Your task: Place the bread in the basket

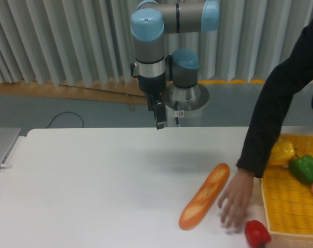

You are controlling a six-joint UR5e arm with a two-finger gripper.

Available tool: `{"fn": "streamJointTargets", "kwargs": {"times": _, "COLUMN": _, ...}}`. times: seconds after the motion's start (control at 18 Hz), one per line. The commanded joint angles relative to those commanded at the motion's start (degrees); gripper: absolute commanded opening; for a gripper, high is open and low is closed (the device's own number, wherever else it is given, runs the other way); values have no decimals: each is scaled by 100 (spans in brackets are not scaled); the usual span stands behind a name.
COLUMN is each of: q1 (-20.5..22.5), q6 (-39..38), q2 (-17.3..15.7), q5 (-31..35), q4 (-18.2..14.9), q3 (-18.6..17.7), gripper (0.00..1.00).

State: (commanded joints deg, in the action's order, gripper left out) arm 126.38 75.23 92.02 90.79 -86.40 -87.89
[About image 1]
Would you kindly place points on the brown cardboard sheet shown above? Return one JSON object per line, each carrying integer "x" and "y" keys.
{"x": 112, "y": 91}

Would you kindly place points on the red bell pepper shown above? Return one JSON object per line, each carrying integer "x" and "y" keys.
{"x": 256, "y": 234}

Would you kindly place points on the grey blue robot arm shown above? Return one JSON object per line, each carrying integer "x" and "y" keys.
{"x": 170, "y": 82}

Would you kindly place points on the black sleeved forearm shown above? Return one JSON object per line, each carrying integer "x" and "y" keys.
{"x": 273, "y": 103}

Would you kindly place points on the yellow bell pepper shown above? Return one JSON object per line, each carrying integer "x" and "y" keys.
{"x": 282, "y": 152}

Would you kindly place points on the green bell pepper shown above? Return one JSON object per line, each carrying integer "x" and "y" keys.
{"x": 302, "y": 168}

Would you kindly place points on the person's bare hand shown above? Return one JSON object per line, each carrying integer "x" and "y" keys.
{"x": 235, "y": 199}

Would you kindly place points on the grey pleated curtain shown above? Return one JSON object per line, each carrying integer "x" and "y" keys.
{"x": 91, "y": 41}

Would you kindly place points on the silver laptop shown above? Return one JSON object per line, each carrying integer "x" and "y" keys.
{"x": 8, "y": 138}

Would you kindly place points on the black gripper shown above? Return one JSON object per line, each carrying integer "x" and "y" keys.
{"x": 153, "y": 86}

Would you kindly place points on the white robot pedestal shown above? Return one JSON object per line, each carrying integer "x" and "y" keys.
{"x": 182, "y": 118}

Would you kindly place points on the orange baguette bread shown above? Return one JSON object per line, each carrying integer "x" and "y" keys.
{"x": 199, "y": 205}

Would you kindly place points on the yellow wicker basket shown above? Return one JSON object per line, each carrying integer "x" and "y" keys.
{"x": 288, "y": 203}

